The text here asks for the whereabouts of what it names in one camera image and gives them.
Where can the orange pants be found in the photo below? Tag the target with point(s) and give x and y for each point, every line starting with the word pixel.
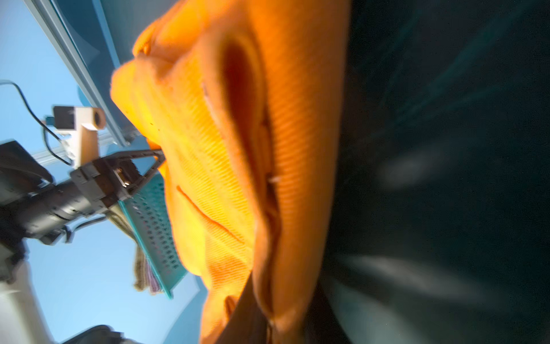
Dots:
pixel 244 98

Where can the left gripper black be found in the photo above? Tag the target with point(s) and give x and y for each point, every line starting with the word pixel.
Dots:
pixel 106 182

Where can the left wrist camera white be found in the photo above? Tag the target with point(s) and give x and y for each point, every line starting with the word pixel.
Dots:
pixel 78 128

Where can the purple pants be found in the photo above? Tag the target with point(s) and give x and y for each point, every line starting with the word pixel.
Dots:
pixel 152 281

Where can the teal plastic basket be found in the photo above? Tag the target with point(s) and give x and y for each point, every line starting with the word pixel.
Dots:
pixel 148 216

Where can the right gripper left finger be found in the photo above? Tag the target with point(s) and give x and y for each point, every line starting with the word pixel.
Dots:
pixel 247 323

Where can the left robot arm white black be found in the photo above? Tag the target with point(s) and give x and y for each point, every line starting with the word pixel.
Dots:
pixel 34 206

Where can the khaki pants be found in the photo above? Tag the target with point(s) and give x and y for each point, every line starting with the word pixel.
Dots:
pixel 116 216

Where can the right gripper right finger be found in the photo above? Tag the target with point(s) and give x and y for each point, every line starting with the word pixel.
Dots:
pixel 321 325

